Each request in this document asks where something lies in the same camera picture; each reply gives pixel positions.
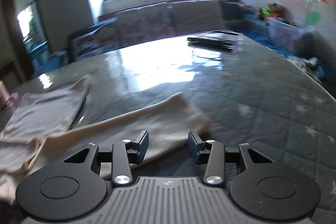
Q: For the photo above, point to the plain grey cushion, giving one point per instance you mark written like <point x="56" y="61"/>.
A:
<point x="197" y="16"/>

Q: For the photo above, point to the plush toy pile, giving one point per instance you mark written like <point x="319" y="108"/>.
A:
<point x="273" y="10"/>

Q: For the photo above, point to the middle butterfly print cushion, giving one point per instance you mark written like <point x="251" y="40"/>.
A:
<point x="144" y="24"/>

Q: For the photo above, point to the left butterfly print cushion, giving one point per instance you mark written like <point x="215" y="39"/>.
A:
<point x="102" y="40"/>

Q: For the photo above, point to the black remote control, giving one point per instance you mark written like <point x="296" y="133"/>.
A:
<point x="212" y="41"/>

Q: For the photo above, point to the clear plastic storage box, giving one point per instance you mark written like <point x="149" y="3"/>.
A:
<point x="294" y="39"/>

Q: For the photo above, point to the dark blue sofa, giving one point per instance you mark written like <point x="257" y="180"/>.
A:
<point x="236" y="18"/>

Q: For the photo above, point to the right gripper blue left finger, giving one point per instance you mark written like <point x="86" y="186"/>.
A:
<point x="139" y="147"/>

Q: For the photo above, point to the pink cartoon water bottle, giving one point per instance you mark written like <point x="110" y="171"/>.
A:
<point x="4" y="96"/>

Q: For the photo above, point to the butterfly print cushion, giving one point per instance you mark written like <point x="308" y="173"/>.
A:
<point x="144" y="24"/>
<point x="102" y="40"/>

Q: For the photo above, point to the cream knit sweater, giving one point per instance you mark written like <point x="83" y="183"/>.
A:
<point x="38" y="130"/>

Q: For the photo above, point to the blue plastic drawer unit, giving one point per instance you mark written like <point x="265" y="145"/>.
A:
<point x="38" y="53"/>

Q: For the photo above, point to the grey quilted star tablecloth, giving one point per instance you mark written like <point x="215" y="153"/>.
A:
<point x="252" y="95"/>

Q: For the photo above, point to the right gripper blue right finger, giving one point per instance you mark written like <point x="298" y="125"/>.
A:
<point x="196" y="148"/>

